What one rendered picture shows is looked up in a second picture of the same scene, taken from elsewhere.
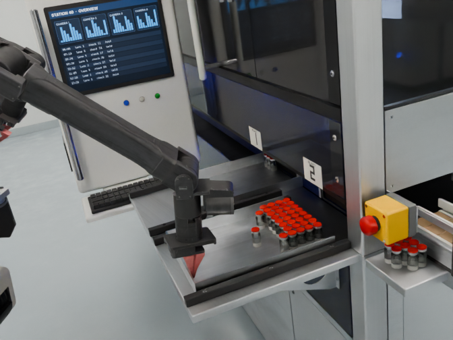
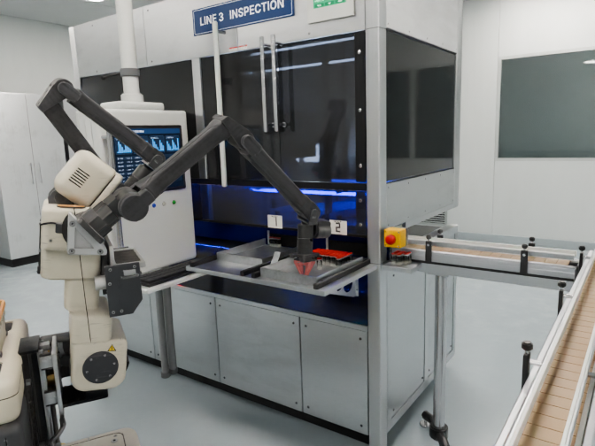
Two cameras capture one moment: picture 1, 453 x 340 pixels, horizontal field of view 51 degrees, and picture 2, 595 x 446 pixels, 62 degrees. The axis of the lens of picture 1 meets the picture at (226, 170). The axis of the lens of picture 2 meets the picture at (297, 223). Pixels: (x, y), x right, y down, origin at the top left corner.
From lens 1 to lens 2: 123 cm
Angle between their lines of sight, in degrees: 37
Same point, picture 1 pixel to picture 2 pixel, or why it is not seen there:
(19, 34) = not seen: outside the picture
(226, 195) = (327, 225)
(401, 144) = (390, 203)
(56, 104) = (266, 162)
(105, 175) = not seen: hidden behind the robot
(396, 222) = (403, 235)
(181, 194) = (312, 221)
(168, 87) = (181, 196)
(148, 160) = (299, 199)
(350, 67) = (375, 160)
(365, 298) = (380, 291)
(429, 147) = (397, 206)
